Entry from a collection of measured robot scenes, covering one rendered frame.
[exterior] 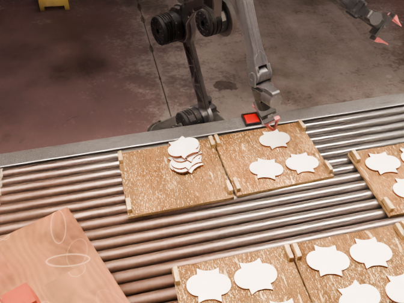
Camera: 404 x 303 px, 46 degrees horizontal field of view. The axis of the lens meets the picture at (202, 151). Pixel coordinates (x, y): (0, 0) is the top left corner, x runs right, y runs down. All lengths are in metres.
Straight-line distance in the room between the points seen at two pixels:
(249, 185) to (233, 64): 2.49
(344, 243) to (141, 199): 0.76
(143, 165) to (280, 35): 3.02
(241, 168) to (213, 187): 0.16
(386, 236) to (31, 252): 1.22
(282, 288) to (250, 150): 0.66
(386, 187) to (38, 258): 1.31
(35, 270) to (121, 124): 2.21
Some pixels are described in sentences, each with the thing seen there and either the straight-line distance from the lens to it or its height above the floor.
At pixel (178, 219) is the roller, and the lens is 1.80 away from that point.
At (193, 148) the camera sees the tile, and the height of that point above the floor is 1.00.
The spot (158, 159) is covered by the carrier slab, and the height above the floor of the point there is 0.94.
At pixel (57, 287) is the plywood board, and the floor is 1.04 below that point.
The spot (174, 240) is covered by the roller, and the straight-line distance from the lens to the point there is 1.74.
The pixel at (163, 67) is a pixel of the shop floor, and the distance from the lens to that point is 4.24.
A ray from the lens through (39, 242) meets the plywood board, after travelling 1.67.
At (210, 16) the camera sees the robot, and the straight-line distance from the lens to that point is 2.46.
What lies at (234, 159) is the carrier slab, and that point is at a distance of 1.99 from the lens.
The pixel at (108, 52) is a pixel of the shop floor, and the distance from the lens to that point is 4.51.
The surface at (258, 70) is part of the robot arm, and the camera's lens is 1.80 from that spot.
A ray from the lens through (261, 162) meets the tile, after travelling 1.97.
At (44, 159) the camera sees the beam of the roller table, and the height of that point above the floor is 0.91.
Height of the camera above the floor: 2.32
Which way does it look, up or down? 43 degrees down
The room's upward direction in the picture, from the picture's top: straight up
